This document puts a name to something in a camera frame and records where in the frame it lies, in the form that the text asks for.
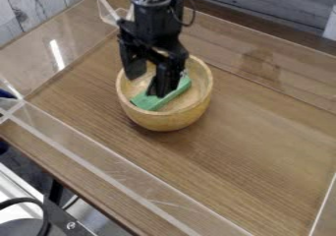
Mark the brown wooden bowl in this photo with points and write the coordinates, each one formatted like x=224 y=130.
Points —
x=183 y=110

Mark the blue object at left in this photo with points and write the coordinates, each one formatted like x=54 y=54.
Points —
x=6 y=94

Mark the black table leg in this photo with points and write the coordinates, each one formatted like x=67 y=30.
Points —
x=55 y=192

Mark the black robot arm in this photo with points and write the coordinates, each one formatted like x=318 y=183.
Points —
x=148 y=39

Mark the green rectangular block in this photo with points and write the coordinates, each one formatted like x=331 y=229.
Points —
x=152 y=102

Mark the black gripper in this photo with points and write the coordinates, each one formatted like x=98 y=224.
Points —
x=151 y=40

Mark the black metal bracket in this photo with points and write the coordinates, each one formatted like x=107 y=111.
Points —
x=62 y=224

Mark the clear acrylic corner bracket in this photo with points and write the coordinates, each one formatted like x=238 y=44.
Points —
x=115 y=16

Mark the clear acrylic tray wall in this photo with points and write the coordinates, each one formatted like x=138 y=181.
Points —
x=248 y=172

